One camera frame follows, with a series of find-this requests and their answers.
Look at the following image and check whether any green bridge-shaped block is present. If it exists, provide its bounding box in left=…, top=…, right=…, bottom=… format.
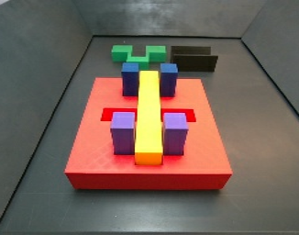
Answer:
left=113, top=45, right=168, bottom=70

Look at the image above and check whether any red base board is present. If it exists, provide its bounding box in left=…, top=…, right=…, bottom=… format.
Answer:
left=66, top=78, right=233, bottom=190

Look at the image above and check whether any black fixture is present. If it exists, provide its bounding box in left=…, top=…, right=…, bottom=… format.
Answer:
left=172, top=46, right=218, bottom=73

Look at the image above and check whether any purple block right front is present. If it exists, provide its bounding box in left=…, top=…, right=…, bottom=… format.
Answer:
left=164, top=113, right=189, bottom=155

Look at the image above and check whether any purple block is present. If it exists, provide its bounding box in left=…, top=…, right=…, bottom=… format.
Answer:
left=111, top=112, right=135, bottom=155
left=164, top=113, right=189, bottom=155

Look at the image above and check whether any purple block left front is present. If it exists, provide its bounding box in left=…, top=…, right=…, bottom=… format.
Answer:
left=111, top=112, right=135, bottom=155

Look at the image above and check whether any yellow long bar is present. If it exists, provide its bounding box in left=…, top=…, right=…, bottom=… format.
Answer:
left=135, top=71, right=164, bottom=165

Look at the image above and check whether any blue block right rear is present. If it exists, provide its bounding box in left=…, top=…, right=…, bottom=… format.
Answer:
left=161, top=63, right=178, bottom=97

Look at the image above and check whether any blue block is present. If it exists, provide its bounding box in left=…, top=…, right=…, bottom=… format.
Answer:
left=161, top=63, right=178, bottom=97
left=122, top=62, right=141, bottom=96

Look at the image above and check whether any blue block left rear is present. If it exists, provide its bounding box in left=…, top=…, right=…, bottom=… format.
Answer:
left=122, top=62, right=141, bottom=96

